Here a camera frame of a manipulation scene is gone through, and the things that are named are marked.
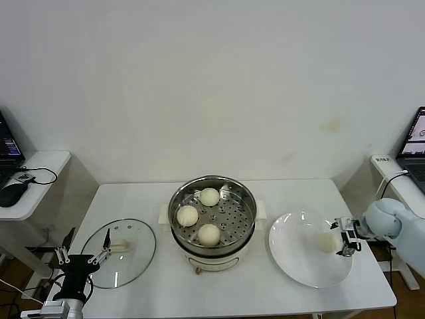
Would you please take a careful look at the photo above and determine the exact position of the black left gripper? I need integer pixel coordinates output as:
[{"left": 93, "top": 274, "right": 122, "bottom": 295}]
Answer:
[{"left": 52, "top": 227, "right": 113, "bottom": 300}]

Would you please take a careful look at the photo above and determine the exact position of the grey laptop with bright screen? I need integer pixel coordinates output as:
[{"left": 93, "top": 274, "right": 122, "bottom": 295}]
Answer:
[{"left": 394, "top": 106, "right": 425, "bottom": 194}]

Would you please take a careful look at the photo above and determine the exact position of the white steamed baozi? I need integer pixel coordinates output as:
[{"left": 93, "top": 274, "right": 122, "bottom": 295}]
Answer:
[
  {"left": 197, "top": 223, "right": 222, "bottom": 247},
  {"left": 317, "top": 232, "right": 343, "bottom": 253},
  {"left": 176, "top": 205, "right": 199, "bottom": 228},
  {"left": 199, "top": 187, "right": 220, "bottom": 207}
]

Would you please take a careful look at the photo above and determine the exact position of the perforated steel steamer basket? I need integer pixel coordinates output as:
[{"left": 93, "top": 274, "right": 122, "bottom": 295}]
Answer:
[{"left": 158, "top": 175, "right": 268, "bottom": 249}]

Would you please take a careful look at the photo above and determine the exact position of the black computer mouse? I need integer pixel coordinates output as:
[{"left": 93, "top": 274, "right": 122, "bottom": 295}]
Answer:
[{"left": 0, "top": 181, "right": 29, "bottom": 208}]

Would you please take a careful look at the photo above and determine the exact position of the thin black desk cable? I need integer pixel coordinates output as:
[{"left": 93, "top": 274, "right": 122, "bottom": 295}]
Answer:
[{"left": 15, "top": 165, "right": 58, "bottom": 185}]

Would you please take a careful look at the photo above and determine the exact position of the small box with QR code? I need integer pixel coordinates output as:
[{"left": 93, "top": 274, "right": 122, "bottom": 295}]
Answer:
[{"left": 13, "top": 172, "right": 36, "bottom": 184}]

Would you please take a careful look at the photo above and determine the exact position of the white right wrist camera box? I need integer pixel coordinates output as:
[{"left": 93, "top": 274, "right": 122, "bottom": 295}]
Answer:
[{"left": 334, "top": 216, "right": 361, "bottom": 257}]

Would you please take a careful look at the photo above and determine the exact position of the round glass pot lid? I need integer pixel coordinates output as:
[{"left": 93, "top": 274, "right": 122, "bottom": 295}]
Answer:
[{"left": 80, "top": 218, "right": 157, "bottom": 289}]

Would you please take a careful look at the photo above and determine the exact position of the white floor cable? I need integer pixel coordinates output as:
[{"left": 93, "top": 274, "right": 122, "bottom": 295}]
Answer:
[{"left": 0, "top": 278, "right": 44, "bottom": 305}]

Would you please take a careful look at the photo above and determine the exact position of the white side desk with mouse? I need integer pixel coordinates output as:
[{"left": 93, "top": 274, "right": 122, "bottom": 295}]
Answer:
[{"left": 0, "top": 151, "right": 100, "bottom": 276}]

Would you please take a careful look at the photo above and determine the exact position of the round white plate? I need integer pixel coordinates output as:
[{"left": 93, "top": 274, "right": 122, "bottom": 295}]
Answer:
[{"left": 268, "top": 211, "right": 354, "bottom": 288}]

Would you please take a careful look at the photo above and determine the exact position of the black laptop with dark screen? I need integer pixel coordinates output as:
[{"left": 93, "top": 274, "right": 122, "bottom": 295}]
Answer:
[{"left": 0, "top": 109, "right": 27, "bottom": 189}]

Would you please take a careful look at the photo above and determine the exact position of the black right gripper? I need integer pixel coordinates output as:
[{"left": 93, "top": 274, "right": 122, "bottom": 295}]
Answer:
[{"left": 329, "top": 219, "right": 366, "bottom": 259}]

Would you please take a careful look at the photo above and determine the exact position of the cream electric pot base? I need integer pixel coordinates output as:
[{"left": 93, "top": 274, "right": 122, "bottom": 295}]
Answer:
[{"left": 171, "top": 222, "right": 256, "bottom": 276}]

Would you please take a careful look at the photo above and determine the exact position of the white flat cable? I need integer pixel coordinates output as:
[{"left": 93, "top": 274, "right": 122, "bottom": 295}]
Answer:
[{"left": 369, "top": 169, "right": 410, "bottom": 209}]

